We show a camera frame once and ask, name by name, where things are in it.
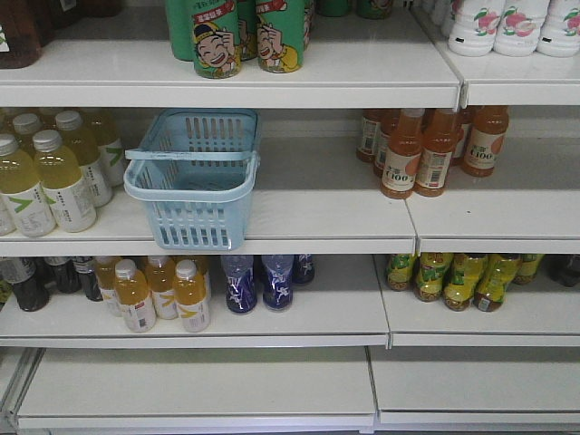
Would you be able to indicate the dark tea bottle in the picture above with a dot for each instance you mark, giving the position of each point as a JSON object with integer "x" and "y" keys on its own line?
{"x": 85, "y": 268}
{"x": 20, "y": 274}
{"x": 66, "y": 278}

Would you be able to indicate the orange vitamin drink bottle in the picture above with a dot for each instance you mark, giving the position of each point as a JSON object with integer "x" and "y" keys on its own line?
{"x": 105, "y": 272}
{"x": 160, "y": 271}
{"x": 191, "y": 297}
{"x": 134, "y": 297}

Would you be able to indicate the orange C100 juice bottle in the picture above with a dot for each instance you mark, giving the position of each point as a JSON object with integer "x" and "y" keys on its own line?
{"x": 439, "y": 142}
{"x": 486, "y": 139}
{"x": 403, "y": 155}

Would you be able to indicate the pale yellow drink bottle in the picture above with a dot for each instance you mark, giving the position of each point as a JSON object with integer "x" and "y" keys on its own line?
{"x": 79, "y": 139}
{"x": 21, "y": 190}
{"x": 62, "y": 182}

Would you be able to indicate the blue sports drink bottle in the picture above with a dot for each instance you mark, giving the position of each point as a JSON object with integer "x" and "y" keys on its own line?
{"x": 278, "y": 293}
{"x": 241, "y": 292}

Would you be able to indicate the white peach drink bottle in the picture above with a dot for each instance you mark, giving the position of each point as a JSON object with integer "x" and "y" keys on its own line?
{"x": 520, "y": 26}
{"x": 559, "y": 35}
{"x": 475, "y": 25}

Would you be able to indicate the light blue plastic basket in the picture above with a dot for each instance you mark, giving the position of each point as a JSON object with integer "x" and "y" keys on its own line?
{"x": 194, "y": 172}

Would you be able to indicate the green cartoon drink can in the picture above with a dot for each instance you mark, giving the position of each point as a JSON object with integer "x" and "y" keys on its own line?
{"x": 215, "y": 36}
{"x": 280, "y": 35}

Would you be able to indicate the yellow lemon tea bottle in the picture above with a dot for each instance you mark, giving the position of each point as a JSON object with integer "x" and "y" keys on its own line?
{"x": 500, "y": 272}
{"x": 430, "y": 276}
{"x": 399, "y": 271}
{"x": 465, "y": 273}

